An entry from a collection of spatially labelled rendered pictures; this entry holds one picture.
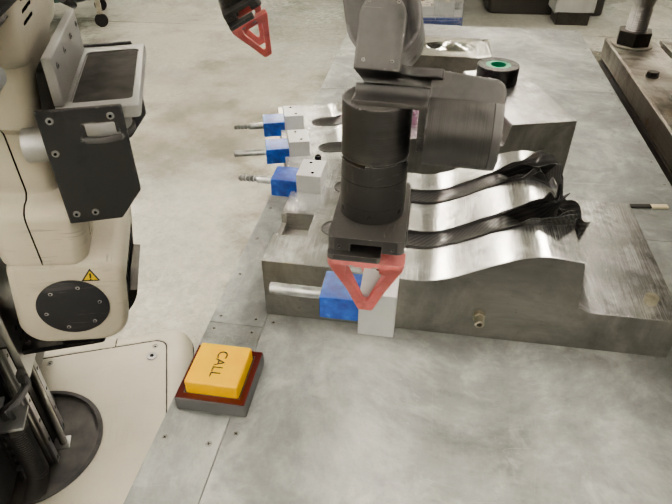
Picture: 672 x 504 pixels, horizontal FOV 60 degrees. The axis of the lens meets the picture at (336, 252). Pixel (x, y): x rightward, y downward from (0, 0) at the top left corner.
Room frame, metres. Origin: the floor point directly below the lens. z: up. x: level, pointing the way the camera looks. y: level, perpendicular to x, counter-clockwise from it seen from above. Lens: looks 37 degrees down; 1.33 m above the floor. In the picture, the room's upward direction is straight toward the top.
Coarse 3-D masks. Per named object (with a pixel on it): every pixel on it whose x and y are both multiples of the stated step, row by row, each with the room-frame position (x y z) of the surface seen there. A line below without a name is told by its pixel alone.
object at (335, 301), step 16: (368, 272) 0.45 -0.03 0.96; (272, 288) 0.45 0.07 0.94; (288, 288) 0.45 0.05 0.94; (304, 288) 0.45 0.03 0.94; (320, 288) 0.45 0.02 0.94; (336, 288) 0.44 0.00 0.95; (368, 288) 0.42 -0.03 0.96; (320, 304) 0.43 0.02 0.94; (336, 304) 0.42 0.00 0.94; (352, 304) 0.42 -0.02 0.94; (384, 304) 0.41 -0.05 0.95; (352, 320) 0.42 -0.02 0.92; (368, 320) 0.41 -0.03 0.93; (384, 320) 0.41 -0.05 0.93; (384, 336) 0.41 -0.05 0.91
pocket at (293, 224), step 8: (288, 216) 0.67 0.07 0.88; (296, 216) 0.67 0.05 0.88; (304, 216) 0.66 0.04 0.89; (312, 216) 0.66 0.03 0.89; (288, 224) 0.67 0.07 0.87; (296, 224) 0.67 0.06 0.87; (304, 224) 0.66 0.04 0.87; (280, 232) 0.64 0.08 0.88; (288, 232) 0.66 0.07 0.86; (296, 232) 0.66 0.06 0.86; (304, 232) 0.66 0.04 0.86
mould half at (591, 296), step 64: (512, 192) 0.66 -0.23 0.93; (320, 256) 0.57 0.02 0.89; (448, 256) 0.57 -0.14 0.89; (512, 256) 0.52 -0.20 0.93; (576, 256) 0.51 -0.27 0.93; (640, 256) 0.61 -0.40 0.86; (448, 320) 0.52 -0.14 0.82; (512, 320) 0.51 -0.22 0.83; (576, 320) 0.50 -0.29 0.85; (640, 320) 0.49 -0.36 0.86
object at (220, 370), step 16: (208, 352) 0.46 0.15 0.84; (224, 352) 0.46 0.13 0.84; (240, 352) 0.46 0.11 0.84; (192, 368) 0.43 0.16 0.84; (208, 368) 0.43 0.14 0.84; (224, 368) 0.43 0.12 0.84; (240, 368) 0.43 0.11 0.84; (192, 384) 0.41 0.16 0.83; (208, 384) 0.41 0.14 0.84; (224, 384) 0.41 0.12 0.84; (240, 384) 0.42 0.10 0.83
